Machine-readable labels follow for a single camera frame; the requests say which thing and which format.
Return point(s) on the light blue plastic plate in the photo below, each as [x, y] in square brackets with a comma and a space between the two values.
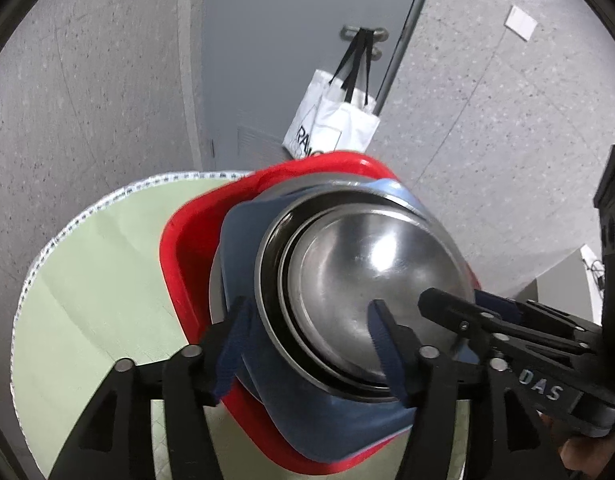
[319, 425]

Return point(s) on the small steel bowl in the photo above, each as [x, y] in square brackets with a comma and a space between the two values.
[342, 259]

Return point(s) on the round table with green cloth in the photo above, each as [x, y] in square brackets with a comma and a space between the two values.
[96, 294]

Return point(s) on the person right hand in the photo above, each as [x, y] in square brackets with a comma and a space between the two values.
[580, 453]

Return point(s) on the white box with cables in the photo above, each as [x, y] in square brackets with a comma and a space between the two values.
[575, 285]

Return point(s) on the grey door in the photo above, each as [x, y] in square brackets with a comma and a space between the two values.
[258, 56]

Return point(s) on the white wall switch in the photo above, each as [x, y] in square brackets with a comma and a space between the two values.
[520, 23]

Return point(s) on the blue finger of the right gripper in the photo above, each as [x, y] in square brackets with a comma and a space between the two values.
[517, 309]
[487, 332]

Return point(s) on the red plastic basin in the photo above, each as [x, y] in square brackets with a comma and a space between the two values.
[187, 252]

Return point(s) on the white tote bag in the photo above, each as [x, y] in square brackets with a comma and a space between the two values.
[337, 111]

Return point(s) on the metal door handle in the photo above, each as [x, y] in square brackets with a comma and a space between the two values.
[365, 34]

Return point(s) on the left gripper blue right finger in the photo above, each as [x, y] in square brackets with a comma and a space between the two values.
[506, 438]

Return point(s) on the large steel bowl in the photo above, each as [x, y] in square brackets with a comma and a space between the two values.
[254, 234]

